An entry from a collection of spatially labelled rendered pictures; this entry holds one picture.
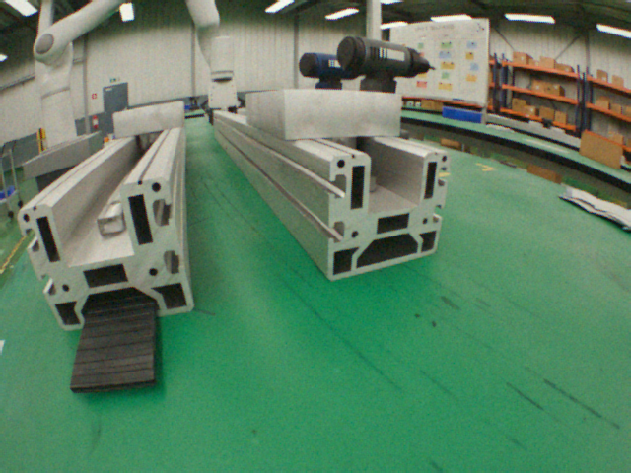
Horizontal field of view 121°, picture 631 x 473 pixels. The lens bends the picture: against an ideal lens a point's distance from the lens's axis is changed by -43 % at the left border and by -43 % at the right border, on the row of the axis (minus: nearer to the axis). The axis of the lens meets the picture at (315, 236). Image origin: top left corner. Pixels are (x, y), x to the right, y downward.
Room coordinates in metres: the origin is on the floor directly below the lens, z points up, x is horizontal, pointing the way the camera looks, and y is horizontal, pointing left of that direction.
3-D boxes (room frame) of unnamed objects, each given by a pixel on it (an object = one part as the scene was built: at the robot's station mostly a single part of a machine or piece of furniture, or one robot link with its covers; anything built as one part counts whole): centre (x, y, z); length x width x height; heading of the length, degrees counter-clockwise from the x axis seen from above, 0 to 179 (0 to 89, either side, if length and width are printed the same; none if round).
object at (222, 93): (1.10, 0.33, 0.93); 0.10 x 0.07 x 0.11; 113
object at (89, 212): (0.49, 0.28, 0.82); 0.80 x 0.10 x 0.09; 23
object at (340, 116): (0.33, 0.00, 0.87); 0.16 x 0.11 x 0.07; 23
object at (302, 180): (0.56, 0.10, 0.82); 0.80 x 0.10 x 0.09; 23
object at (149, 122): (0.49, 0.28, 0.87); 0.16 x 0.11 x 0.07; 23
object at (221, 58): (1.10, 0.33, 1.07); 0.09 x 0.08 x 0.13; 32
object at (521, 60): (7.93, -6.93, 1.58); 2.83 x 0.98 x 3.15; 30
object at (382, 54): (0.53, -0.13, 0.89); 0.20 x 0.08 x 0.22; 116
